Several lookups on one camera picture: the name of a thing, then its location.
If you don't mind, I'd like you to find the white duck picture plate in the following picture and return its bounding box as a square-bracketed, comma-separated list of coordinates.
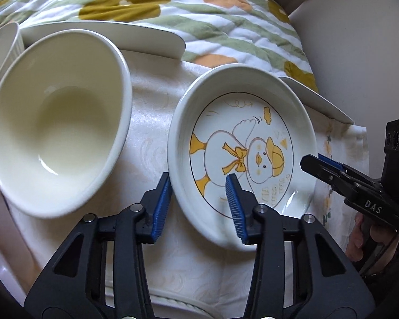
[167, 64, 317, 251]

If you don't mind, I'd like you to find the cream ceramic bowl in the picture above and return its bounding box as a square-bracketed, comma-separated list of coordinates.
[0, 29, 132, 219]

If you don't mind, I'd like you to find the white ribbed ceramic bowl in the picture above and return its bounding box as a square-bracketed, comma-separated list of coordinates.
[0, 22, 25, 82]

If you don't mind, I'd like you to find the pale pink rounded plate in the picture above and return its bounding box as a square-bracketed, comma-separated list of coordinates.
[0, 191, 39, 305]

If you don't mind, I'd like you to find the person's right hand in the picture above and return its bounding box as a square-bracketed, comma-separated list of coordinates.
[344, 212, 399, 263]

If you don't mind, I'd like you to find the cream floral tablecloth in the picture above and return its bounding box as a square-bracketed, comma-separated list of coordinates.
[6, 49, 370, 319]

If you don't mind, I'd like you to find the floral green striped duvet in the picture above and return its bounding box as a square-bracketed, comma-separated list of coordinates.
[0, 0, 316, 89]

